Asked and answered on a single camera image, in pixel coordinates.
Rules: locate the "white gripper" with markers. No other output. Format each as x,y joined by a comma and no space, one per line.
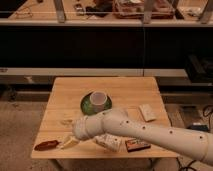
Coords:
84,128

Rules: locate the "red chili pepper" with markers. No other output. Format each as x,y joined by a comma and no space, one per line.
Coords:
47,145

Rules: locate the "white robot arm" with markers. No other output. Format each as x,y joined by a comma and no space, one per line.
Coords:
197,145

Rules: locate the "white ceramic cup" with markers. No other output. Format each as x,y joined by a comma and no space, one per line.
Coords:
98,100

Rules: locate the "green plate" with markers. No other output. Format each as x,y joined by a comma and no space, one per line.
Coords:
87,108

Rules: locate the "white tube package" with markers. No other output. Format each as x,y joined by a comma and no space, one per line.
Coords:
108,141

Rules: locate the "brown chocolate bar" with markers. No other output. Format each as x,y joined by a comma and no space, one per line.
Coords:
136,145

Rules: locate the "white wrapped packet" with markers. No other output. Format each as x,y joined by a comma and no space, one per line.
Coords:
147,112

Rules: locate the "wooden table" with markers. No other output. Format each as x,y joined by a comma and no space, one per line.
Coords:
127,92

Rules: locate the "background shelf with clutter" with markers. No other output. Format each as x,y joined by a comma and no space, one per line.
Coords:
122,13

